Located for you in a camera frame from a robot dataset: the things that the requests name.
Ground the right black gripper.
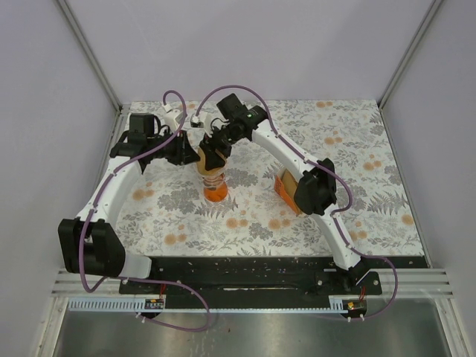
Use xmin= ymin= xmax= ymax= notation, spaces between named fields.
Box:
xmin=199 ymin=123 xmax=244 ymax=173

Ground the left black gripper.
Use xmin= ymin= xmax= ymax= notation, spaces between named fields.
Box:
xmin=148 ymin=128 xmax=201 ymax=166

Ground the brown paper coffee filter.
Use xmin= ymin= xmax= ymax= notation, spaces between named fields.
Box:
xmin=196 ymin=147 xmax=227 ymax=176

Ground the clear glass dripper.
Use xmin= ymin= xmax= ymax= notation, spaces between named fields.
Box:
xmin=201 ymin=170 xmax=226 ymax=190

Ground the orange glass carafe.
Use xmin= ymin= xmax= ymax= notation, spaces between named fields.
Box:
xmin=203 ymin=183 xmax=228 ymax=202

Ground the coffee filter box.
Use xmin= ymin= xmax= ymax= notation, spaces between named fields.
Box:
xmin=274 ymin=168 xmax=302 ymax=215

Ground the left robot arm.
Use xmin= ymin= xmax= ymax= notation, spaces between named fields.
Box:
xmin=58 ymin=109 xmax=199 ymax=294

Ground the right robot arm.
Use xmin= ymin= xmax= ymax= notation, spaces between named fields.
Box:
xmin=191 ymin=94 xmax=369 ymax=295

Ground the floral table mat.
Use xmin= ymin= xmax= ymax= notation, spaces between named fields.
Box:
xmin=115 ymin=100 xmax=423 ymax=256

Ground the stack of brown filters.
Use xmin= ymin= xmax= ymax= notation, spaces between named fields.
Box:
xmin=281 ymin=170 xmax=298 ymax=199

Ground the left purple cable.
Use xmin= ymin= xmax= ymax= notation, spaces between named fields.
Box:
xmin=80 ymin=90 xmax=213 ymax=332

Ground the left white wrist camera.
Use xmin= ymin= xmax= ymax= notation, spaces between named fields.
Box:
xmin=162 ymin=104 xmax=187 ymax=132

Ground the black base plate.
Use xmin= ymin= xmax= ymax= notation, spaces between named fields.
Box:
xmin=119 ymin=257 xmax=382 ymax=306

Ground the white slotted cable duct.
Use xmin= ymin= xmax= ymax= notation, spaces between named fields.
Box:
xmin=68 ymin=295 xmax=367 ymax=314

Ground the left aluminium frame post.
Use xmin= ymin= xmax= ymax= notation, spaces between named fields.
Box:
xmin=54 ymin=0 xmax=123 ymax=112

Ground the aluminium frame post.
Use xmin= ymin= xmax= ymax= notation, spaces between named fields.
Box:
xmin=377 ymin=0 xmax=446 ymax=112
xmin=54 ymin=0 xmax=123 ymax=112

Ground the aluminium front rail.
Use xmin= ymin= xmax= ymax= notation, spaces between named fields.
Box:
xmin=51 ymin=268 xmax=453 ymax=298

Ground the right aluminium frame post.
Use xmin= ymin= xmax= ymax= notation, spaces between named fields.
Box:
xmin=377 ymin=0 xmax=446 ymax=112

